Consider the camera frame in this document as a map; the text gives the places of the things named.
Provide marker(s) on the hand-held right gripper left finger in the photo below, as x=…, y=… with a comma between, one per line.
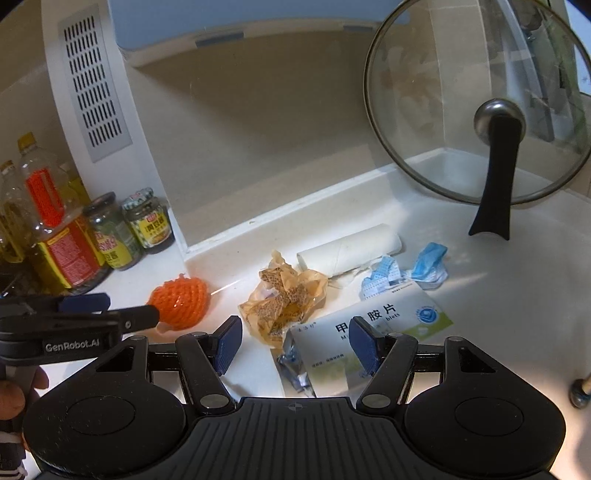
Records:
x=228, y=344

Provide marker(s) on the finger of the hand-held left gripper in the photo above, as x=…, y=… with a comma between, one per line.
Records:
x=138, y=318
x=85, y=302

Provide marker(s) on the cardboard paper tube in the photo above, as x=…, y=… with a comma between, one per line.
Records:
x=346, y=249

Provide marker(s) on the silver blister pack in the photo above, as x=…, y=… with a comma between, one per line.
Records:
x=293, y=369

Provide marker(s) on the white medicine box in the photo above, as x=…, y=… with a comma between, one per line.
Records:
x=406, y=318

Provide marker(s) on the glass jar red green label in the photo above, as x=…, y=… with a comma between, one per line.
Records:
x=113, y=240

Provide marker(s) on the oil bottle red yellow label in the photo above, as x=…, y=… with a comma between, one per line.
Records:
x=64, y=249

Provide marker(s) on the dark oil bottle blue label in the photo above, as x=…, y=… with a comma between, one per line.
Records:
x=11, y=217

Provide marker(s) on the person's left hand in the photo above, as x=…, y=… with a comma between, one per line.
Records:
x=11, y=401

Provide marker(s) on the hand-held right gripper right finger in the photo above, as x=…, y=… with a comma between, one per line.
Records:
x=362, y=344

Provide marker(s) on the white blue wall appliance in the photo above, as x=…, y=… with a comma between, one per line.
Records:
x=231, y=14

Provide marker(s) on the glass jar yellow label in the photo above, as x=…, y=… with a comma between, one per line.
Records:
x=150, y=226

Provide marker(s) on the grey vent grille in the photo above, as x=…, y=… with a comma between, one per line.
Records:
x=94, y=83

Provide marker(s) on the crumpled brown wrapper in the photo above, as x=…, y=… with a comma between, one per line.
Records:
x=277, y=304

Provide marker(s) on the orange foam fruit net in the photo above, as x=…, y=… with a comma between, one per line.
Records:
x=180, y=302

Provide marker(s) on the blue white crumpled wrappers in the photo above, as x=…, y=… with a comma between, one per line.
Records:
x=429, y=267

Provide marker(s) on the steel dish rack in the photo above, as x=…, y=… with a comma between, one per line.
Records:
x=579, y=392

